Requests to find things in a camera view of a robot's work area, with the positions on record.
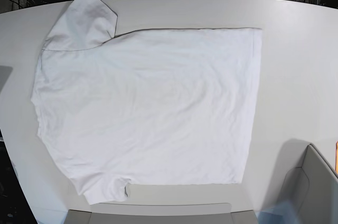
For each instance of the white T-shirt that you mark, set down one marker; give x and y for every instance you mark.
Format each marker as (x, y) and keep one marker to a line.
(150, 107)

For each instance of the grey tray at bottom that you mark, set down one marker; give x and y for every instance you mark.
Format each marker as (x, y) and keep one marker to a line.
(132, 213)

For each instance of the grey box at right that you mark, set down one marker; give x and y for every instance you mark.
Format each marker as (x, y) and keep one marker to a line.
(309, 192)

